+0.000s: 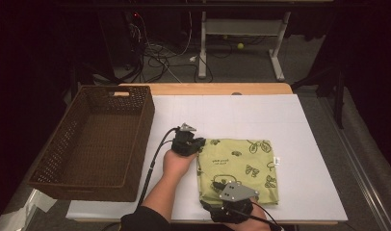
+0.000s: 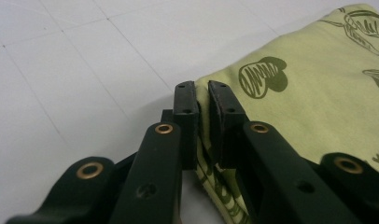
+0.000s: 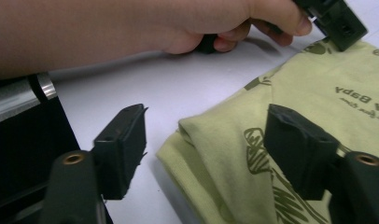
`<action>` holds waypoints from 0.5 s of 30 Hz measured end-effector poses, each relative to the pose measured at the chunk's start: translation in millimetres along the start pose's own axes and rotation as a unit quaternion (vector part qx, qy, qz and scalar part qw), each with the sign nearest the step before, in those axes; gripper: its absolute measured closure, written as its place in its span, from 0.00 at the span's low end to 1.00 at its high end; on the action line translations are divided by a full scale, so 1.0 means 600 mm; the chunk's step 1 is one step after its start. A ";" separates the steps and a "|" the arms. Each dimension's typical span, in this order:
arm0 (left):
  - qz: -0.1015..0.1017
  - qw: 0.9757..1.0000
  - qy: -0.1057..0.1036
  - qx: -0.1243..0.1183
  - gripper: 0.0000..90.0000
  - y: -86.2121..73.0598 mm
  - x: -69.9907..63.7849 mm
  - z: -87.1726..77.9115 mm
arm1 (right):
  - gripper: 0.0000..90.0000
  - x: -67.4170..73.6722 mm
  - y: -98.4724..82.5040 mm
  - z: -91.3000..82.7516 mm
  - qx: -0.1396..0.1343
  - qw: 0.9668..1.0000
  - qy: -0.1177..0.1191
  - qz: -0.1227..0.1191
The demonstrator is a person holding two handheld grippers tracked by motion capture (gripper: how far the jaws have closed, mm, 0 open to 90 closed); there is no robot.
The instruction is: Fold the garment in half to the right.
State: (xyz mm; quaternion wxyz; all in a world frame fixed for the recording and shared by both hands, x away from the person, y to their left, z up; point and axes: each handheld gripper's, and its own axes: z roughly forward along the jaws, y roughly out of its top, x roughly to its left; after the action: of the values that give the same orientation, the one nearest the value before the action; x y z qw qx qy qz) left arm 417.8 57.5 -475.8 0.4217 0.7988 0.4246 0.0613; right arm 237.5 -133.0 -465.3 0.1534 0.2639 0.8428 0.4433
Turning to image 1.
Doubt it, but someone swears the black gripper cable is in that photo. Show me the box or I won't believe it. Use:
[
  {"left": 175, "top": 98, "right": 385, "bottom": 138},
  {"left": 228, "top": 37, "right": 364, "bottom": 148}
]
[
  {"left": 135, "top": 127, "right": 180, "bottom": 210},
  {"left": 228, "top": 201, "right": 284, "bottom": 231}
]

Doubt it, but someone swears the white desk frame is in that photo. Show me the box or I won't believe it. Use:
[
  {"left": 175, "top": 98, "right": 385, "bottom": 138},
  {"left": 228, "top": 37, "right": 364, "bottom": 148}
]
[{"left": 197, "top": 11, "right": 293, "bottom": 82}]

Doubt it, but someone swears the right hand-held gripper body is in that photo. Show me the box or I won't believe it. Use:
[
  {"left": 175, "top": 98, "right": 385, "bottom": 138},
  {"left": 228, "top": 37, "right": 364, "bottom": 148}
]
[{"left": 211, "top": 181, "right": 260, "bottom": 224}]

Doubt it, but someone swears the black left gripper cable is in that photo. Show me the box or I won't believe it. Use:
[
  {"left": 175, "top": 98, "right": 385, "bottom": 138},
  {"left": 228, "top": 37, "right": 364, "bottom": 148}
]
[{"left": 135, "top": 127, "right": 180, "bottom": 210}]

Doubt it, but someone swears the black metal stand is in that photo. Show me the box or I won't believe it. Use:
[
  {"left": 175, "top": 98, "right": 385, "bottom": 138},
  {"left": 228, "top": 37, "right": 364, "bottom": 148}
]
[{"left": 291, "top": 61, "right": 350, "bottom": 129}]

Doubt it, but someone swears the person's right hand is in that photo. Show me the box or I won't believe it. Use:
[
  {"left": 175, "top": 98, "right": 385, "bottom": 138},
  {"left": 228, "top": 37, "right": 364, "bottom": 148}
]
[{"left": 225, "top": 196, "right": 281, "bottom": 231}]

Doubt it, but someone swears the dark device with red light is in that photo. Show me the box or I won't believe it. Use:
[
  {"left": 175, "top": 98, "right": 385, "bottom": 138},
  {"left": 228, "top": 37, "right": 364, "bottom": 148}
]
[{"left": 125, "top": 11, "right": 143, "bottom": 71}]

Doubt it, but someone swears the brown wicker basket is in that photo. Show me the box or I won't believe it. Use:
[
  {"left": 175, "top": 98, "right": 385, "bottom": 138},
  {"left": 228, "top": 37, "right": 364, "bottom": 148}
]
[{"left": 27, "top": 85, "right": 156, "bottom": 203}]

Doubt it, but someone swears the black floor cable bundle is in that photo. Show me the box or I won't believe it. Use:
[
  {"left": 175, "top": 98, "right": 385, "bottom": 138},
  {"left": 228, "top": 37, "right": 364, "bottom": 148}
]
[{"left": 119, "top": 18, "right": 215, "bottom": 85}]

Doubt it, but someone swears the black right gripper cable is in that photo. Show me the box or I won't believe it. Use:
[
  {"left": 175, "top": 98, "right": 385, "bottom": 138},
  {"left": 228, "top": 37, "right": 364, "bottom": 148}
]
[{"left": 228, "top": 201, "right": 284, "bottom": 231}]

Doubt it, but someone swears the white cable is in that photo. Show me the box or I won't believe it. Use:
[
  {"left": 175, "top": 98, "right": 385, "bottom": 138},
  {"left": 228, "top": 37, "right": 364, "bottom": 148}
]
[{"left": 142, "top": 11, "right": 197, "bottom": 85}]

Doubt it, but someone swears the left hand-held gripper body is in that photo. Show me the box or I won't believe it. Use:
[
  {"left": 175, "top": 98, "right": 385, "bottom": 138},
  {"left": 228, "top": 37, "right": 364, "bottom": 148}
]
[{"left": 170, "top": 122, "right": 201, "bottom": 157}]

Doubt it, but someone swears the green printed baby romper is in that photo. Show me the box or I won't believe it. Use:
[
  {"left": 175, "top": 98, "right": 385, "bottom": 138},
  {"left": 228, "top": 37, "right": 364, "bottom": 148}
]
[{"left": 195, "top": 138, "right": 279, "bottom": 206}]

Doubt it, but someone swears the metal floor rail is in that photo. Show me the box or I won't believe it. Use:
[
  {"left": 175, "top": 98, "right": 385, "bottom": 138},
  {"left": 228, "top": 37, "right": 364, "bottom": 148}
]
[{"left": 318, "top": 95, "right": 391, "bottom": 231}]

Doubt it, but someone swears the person's left hand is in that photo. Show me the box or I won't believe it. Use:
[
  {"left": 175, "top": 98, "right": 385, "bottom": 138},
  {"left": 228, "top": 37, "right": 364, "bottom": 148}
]
[{"left": 162, "top": 148, "right": 197, "bottom": 182}]

